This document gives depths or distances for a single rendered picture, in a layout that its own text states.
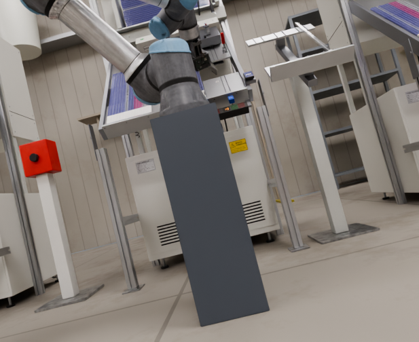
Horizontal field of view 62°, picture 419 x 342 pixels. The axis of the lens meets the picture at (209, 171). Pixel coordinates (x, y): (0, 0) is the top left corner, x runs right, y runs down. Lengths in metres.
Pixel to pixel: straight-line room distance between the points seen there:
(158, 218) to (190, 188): 0.96
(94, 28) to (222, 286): 0.81
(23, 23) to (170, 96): 4.69
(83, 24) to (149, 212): 1.03
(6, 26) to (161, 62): 4.65
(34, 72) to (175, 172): 5.23
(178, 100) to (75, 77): 4.82
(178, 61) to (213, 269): 0.56
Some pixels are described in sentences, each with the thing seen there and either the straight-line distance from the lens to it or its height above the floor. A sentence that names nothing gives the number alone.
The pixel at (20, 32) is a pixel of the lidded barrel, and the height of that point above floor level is 3.01.
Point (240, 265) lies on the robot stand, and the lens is 0.91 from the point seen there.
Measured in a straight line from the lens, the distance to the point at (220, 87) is 1.64.
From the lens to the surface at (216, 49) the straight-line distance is 2.00.
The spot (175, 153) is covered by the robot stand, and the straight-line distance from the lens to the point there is 0.91.
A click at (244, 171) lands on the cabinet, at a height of 0.39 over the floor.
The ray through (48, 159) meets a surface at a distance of 1.83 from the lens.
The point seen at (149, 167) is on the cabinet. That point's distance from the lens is 1.85.
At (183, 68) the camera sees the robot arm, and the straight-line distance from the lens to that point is 1.00.
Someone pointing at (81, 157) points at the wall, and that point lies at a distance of 5.44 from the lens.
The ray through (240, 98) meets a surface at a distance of 1.57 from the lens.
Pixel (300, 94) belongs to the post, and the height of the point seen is 0.66.
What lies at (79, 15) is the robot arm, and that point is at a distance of 1.15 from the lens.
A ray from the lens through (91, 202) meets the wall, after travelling 5.36.
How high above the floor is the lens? 0.32
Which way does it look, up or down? 4 degrees up
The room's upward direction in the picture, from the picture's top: 14 degrees counter-clockwise
